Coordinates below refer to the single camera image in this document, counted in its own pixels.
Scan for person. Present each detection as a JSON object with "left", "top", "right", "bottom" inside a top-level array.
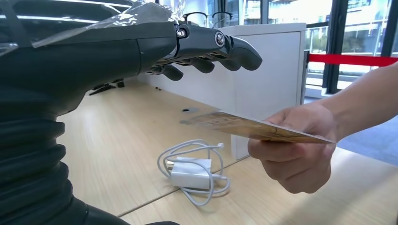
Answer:
[{"left": 247, "top": 62, "right": 398, "bottom": 195}]

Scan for black rimmed eyeglasses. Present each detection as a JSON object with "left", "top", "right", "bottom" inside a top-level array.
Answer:
[{"left": 182, "top": 11, "right": 234, "bottom": 29}]

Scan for white cabinet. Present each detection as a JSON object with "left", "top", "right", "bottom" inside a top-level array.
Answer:
[{"left": 137, "top": 22, "right": 308, "bottom": 161}]

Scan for red barrier belt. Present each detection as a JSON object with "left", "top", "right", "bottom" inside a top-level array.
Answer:
[{"left": 307, "top": 53, "right": 398, "bottom": 68}]

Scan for white power adapter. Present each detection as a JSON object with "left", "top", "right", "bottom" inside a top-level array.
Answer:
[{"left": 170, "top": 156, "right": 213, "bottom": 191}]

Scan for black window frame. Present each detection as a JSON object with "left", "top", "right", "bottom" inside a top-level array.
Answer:
[
  {"left": 381, "top": 0, "right": 398, "bottom": 58},
  {"left": 322, "top": 0, "right": 350, "bottom": 95}
]

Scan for clear plastic film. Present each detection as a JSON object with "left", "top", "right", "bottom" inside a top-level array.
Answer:
[{"left": 0, "top": 0, "right": 185, "bottom": 57}]

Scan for chrome stanchion post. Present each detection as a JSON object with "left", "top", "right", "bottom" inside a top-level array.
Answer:
[{"left": 302, "top": 50, "right": 311, "bottom": 105}]

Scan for gold patterned ID card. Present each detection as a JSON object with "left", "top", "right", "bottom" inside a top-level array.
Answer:
[{"left": 179, "top": 111, "right": 336, "bottom": 145}]

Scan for white charging cable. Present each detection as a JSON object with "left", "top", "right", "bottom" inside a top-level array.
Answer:
[{"left": 156, "top": 139, "right": 231, "bottom": 208}]

